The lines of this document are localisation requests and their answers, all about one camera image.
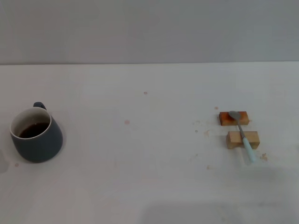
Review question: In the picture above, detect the orange stained wooden block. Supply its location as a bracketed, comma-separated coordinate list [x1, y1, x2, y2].
[219, 111, 249, 126]

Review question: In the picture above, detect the dark grey ceramic cup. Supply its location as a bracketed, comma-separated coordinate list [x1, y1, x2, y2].
[9, 101, 64, 163]

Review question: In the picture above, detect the spoon with light blue handle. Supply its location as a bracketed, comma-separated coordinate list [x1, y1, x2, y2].
[228, 110, 258, 163]

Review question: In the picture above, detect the dark brown coffee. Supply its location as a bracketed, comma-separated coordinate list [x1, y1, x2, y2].
[18, 123, 49, 139]

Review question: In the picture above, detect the pale notched wooden block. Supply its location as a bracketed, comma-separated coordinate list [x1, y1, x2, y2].
[225, 131, 260, 150]

